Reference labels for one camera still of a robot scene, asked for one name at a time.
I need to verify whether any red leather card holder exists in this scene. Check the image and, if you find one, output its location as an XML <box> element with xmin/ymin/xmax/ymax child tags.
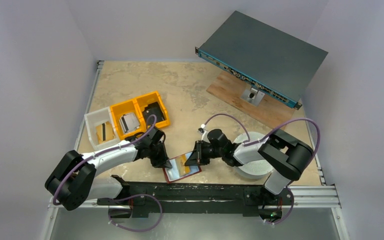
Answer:
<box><xmin>163</xmin><ymin>151</ymin><xmax>202</xmax><ymax>184</ymax></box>

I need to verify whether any orange gold credit card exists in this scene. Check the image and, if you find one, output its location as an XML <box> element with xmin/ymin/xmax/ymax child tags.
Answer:
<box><xmin>175</xmin><ymin>155</ymin><xmax>191</xmax><ymax>176</ymax></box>

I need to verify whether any gold card with black stripe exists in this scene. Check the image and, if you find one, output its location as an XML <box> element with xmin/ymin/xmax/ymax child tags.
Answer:
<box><xmin>95</xmin><ymin>121</ymin><xmax>115</xmax><ymax>144</ymax></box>

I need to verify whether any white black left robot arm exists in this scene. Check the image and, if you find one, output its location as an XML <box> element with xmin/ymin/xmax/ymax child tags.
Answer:
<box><xmin>44</xmin><ymin>127</ymin><xmax>172</xmax><ymax>211</ymax></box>

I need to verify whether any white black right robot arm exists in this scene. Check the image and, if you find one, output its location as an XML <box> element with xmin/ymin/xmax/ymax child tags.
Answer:
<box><xmin>184</xmin><ymin>129</ymin><xmax>315</xmax><ymax>204</ymax></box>

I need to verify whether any black square part in bin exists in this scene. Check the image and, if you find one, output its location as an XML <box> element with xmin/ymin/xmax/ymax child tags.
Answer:
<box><xmin>142</xmin><ymin>102</ymin><xmax>166</xmax><ymax>126</ymax></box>

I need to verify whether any yellow double compartment bin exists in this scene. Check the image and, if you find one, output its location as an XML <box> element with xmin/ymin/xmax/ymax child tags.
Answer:
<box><xmin>109</xmin><ymin>91</ymin><xmax>171</xmax><ymax>140</ymax></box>

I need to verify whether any white plastic bin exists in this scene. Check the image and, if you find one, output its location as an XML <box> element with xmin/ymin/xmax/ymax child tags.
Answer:
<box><xmin>84</xmin><ymin>107</ymin><xmax>120</xmax><ymax>151</ymax></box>

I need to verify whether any white filament spool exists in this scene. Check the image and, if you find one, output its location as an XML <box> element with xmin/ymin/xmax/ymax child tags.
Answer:
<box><xmin>233</xmin><ymin>131</ymin><xmax>274</xmax><ymax>180</ymax></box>

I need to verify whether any wooden board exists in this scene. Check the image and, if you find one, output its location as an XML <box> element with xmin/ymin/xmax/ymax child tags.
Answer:
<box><xmin>206</xmin><ymin>71</ymin><xmax>298</xmax><ymax>129</ymax></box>

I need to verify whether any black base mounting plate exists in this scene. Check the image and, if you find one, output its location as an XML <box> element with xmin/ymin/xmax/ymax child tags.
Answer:
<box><xmin>97</xmin><ymin>178</ymin><xmax>294</xmax><ymax>221</ymax></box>

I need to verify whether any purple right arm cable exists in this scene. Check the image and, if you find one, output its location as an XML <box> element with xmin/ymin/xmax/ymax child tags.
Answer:
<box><xmin>198</xmin><ymin>113</ymin><xmax>321</xmax><ymax>226</ymax></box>

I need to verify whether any grey metal bracket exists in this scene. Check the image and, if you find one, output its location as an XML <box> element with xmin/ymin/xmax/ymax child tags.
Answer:
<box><xmin>241</xmin><ymin>87</ymin><xmax>266</xmax><ymax>106</ymax></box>

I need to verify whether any grey blue network switch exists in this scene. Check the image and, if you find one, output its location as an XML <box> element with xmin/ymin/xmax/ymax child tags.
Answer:
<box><xmin>195</xmin><ymin>10</ymin><xmax>328</xmax><ymax>110</ymax></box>

